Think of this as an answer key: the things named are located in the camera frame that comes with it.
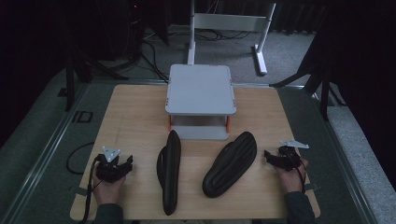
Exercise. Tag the grey tape strip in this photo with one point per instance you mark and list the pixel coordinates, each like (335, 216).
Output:
(312, 187)
(81, 191)

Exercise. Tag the grey two-tier shoe rack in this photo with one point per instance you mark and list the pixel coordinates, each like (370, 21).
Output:
(200, 90)

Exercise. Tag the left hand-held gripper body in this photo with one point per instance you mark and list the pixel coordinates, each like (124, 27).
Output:
(107, 169)

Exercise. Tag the black slipper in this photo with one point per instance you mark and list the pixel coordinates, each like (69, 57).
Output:
(169, 174)
(230, 166)

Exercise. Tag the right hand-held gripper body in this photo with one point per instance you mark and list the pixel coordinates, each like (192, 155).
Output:
(288, 158)

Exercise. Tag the white metal stand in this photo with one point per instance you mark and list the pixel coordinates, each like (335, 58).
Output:
(230, 22)

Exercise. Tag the person's left hand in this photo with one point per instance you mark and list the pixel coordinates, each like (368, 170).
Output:
(107, 191)

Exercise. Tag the person's right hand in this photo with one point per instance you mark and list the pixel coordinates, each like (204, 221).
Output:
(291, 180)

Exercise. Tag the black tripod stand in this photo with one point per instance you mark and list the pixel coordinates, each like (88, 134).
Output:
(70, 81)
(323, 93)

